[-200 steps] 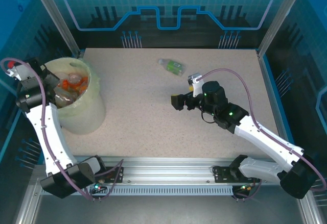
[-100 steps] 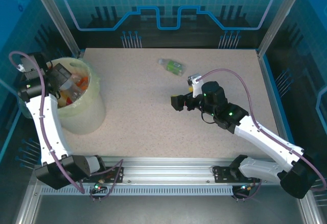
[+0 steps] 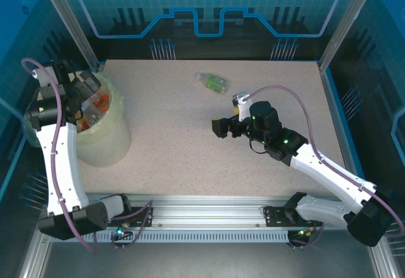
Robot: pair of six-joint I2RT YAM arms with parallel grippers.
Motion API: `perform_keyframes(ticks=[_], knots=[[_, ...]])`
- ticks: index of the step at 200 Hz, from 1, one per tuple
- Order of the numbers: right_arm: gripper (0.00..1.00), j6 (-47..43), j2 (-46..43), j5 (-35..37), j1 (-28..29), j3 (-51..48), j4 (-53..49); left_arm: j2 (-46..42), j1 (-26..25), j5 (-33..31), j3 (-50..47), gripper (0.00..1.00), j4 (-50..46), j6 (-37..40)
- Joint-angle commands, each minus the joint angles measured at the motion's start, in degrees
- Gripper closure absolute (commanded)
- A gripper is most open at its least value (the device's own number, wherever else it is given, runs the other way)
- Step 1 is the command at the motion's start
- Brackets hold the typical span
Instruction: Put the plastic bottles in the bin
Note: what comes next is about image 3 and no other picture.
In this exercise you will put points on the orange label gold cap bottle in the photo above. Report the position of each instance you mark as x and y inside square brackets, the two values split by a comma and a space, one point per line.
[102, 101]

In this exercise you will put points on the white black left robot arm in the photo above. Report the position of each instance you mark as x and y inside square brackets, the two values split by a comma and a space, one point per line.
[63, 170]

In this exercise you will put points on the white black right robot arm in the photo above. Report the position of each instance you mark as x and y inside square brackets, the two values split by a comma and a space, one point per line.
[332, 170]

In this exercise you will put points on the pale yellow plastic bin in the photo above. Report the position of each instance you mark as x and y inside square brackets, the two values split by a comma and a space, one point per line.
[115, 100]

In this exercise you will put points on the green label plastic bottle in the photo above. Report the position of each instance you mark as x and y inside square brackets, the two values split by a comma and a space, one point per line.
[211, 82]

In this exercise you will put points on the aluminium frame post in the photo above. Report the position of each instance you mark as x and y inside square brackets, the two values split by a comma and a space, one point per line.
[69, 21]
[345, 21]

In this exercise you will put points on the aluminium table edge rail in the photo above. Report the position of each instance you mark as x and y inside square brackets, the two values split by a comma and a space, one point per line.
[338, 123]

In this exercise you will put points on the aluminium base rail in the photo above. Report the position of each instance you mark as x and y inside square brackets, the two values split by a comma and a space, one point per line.
[205, 211]

